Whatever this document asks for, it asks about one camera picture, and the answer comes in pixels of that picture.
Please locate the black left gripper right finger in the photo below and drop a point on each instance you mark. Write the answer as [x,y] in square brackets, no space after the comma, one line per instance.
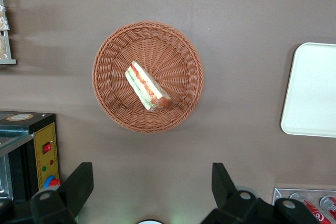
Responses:
[236,205]

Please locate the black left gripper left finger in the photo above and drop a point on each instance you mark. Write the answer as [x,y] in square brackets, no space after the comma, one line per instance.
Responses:
[65,197]

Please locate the triangle sandwich in plastic wrap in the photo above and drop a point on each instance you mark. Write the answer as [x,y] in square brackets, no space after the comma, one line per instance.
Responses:
[143,85]

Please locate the cream rectangular plastic tray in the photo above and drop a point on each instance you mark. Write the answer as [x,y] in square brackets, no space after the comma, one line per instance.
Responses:
[312,90]

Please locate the brown round wicker basket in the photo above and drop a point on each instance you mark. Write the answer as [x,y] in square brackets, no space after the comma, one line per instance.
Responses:
[170,51]

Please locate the clear acrylic can holder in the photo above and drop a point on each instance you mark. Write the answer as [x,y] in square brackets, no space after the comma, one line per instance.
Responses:
[281,193]

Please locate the black and yellow food warmer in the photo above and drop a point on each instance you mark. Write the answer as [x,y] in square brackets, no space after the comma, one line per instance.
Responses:
[29,150]

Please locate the red cola can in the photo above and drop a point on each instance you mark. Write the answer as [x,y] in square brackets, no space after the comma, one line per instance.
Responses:
[329,203]
[315,209]

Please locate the white round rimmed object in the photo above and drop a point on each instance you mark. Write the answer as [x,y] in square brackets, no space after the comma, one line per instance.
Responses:
[150,222]

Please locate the grey snack display rack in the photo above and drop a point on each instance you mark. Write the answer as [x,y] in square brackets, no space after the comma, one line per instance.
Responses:
[8,51]

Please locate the clear bagged snack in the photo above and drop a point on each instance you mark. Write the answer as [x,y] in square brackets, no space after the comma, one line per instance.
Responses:
[3,18]
[2,47]

